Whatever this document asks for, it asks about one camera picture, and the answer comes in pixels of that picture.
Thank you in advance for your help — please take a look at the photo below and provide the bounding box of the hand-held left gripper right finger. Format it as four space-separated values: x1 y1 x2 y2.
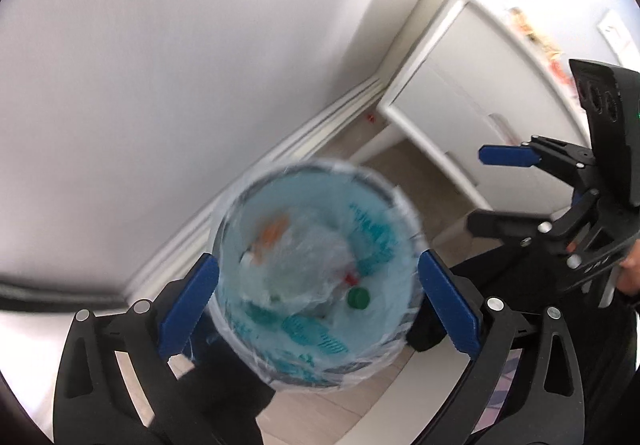
417 249 586 445

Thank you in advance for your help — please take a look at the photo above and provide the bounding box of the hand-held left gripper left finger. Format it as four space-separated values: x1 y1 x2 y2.
52 252 226 445

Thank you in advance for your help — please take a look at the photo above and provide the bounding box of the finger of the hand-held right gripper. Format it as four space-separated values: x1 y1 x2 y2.
478 134 598 188
467 189 602 256

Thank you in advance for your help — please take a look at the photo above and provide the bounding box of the light blue waste bin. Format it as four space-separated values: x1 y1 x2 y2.
207 157 427 394

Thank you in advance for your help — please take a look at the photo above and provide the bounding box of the clear bin liner bag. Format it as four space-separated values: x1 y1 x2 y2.
207 157 427 394

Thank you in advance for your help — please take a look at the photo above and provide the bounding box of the clear plastic bottle green cap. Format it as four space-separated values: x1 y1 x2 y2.
240 212 362 317

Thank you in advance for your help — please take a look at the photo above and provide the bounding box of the person's right hand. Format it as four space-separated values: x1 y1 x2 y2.
619 239 640 312

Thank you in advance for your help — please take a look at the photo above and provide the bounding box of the white nightstand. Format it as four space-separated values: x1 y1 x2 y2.
377 0 602 247

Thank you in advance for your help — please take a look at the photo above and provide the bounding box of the white baseboard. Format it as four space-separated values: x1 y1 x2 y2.
124 74 387 297

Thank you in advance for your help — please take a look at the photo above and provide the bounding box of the white wall socket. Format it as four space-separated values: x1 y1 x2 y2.
597 9 635 62

